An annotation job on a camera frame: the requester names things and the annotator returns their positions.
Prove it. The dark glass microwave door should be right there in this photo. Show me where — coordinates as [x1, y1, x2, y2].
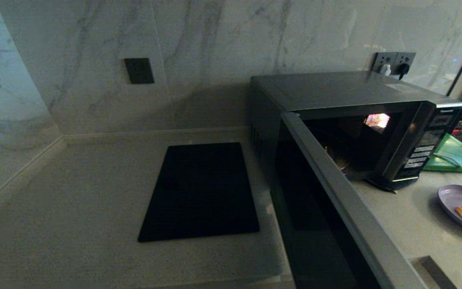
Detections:
[270, 112, 428, 289]

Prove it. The black induction cooktop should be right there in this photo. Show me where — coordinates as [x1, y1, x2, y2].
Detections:
[138, 142, 260, 243]

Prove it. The green cutting board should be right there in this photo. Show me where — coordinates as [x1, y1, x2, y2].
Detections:
[423, 132, 462, 173]

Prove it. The dark single wall socket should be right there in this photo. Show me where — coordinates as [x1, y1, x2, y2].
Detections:
[124, 58, 155, 85]

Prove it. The white power cable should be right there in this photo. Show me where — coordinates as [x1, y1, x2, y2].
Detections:
[434, 153, 462, 182]

